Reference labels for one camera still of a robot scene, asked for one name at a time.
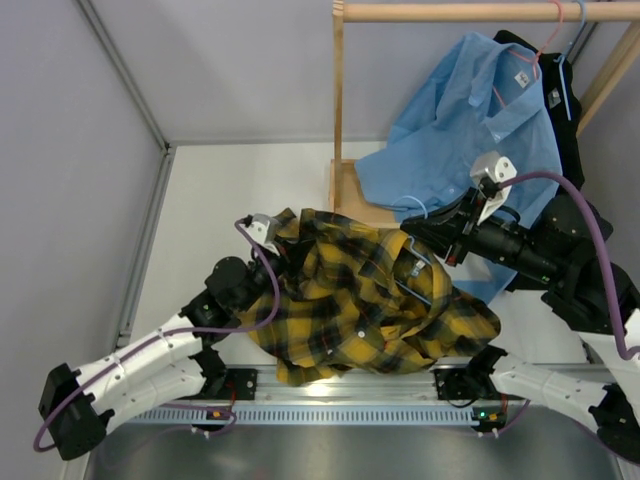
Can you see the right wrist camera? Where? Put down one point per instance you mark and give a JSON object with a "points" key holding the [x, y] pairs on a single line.
{"points": [[488, 173]]}

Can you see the black garment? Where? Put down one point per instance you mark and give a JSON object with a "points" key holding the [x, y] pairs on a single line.
{"points": [[565, 111]]}

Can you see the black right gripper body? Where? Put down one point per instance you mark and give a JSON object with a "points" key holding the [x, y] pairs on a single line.
{"points": [[460, 229]]}

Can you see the aluminium mounting rail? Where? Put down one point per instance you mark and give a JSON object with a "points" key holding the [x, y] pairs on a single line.
{"points": [[443, 382]]}

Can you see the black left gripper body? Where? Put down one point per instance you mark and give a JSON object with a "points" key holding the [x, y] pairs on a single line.
{"points": [[284, 263]]}

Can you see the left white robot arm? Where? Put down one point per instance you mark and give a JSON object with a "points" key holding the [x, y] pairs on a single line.
{"points": [[80, 406]]}

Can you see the slotted cable duct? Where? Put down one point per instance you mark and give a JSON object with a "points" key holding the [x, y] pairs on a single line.
{"points": [[368, 415]]}

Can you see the light blue shirt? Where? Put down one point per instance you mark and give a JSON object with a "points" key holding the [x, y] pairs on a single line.
{"points": [[483, 96]]}

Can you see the pink wire hanger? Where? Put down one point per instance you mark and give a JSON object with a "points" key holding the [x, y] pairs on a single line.
{"points": [[537, 55]]}

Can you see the light blue wire hanger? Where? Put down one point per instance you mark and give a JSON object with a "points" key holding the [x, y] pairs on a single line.
{"points": [[422, 261]]}

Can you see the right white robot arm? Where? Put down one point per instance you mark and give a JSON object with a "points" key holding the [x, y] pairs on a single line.
{"points": [[564, 253]]}

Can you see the yellow plaid flannel shirt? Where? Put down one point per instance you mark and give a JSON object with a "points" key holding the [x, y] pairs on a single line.
{"points": [[345, 311]]}

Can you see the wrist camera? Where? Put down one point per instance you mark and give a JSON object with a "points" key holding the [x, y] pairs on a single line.
{"points": [[488, 173], [261, 229]]}

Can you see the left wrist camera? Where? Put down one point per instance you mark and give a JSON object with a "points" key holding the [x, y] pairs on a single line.
{"points": [[261, 229]]}

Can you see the aluminium frame post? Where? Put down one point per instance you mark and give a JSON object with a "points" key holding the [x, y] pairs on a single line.
{"points": [[105, 40]]}

